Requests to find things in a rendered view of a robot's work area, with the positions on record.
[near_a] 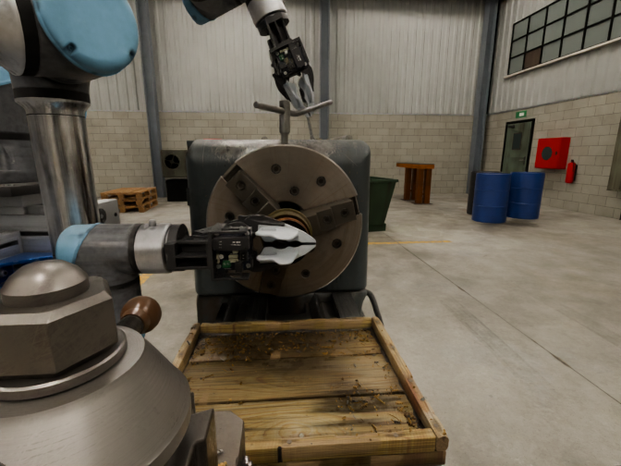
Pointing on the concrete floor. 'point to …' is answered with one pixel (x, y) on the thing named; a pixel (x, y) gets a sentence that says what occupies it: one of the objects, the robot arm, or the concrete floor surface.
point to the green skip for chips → (380, 202)
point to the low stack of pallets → (133, 198)
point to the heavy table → (417, 182)
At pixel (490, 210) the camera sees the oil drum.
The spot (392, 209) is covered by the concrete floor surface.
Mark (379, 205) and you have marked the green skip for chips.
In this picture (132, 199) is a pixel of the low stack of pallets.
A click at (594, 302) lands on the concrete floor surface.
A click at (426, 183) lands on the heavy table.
